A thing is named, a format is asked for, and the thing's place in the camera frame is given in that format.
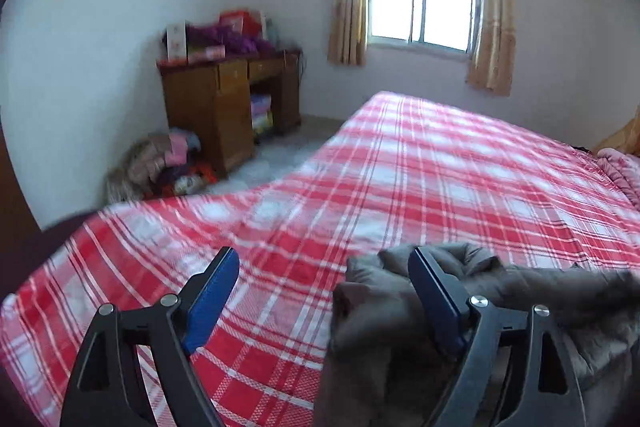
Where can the pile of clothes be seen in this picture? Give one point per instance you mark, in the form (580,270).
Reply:
(155,162)

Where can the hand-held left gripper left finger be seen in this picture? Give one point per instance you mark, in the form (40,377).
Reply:
(210,302)

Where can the brown wooden desk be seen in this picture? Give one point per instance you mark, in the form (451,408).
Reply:
(205,107)

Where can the pink folded quilt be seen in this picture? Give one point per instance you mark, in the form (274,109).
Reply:
(620,172)

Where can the red cardboard box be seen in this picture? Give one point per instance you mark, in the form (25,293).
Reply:
(240,23)

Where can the grey puffer jacket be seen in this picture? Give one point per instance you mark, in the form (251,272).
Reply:
(380,347)

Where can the brown wooden door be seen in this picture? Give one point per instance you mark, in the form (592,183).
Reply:
(15,187)

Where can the pink flat box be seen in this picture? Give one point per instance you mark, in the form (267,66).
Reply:
(206,53)

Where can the wooden headboard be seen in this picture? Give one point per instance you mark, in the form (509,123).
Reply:
(622,138)

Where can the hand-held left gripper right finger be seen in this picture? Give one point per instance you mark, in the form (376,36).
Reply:
(440,302)

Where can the stack of colourful boxes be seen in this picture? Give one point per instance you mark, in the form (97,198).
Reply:
(261,113)

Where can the white upright box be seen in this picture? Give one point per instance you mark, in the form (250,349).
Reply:
(176,41)

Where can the bed with red plaid sheet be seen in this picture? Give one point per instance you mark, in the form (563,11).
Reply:
(425,187)

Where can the purple cloth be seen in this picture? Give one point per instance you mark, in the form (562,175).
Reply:
(225,38)

